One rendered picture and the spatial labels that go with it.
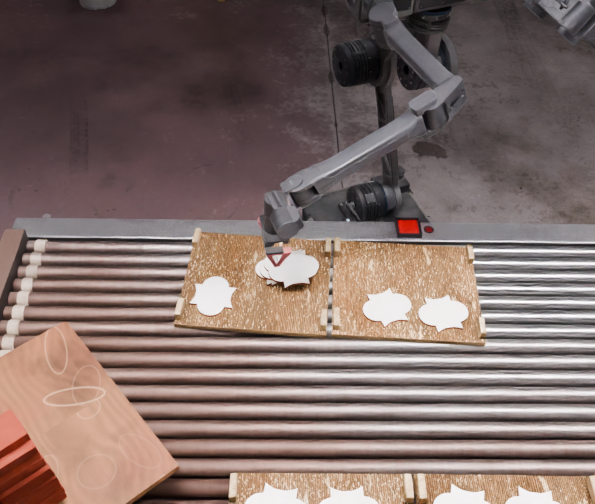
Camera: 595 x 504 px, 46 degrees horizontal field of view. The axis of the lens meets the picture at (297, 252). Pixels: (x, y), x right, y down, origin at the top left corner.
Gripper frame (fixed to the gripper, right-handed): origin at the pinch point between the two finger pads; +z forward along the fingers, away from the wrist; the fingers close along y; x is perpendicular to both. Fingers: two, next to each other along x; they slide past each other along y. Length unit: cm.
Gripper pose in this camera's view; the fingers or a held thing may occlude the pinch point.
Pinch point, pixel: (273, 251)
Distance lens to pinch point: 188.7
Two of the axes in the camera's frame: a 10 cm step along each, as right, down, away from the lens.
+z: -0.5, 6.8, 7.3
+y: -2.0, -7.2, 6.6
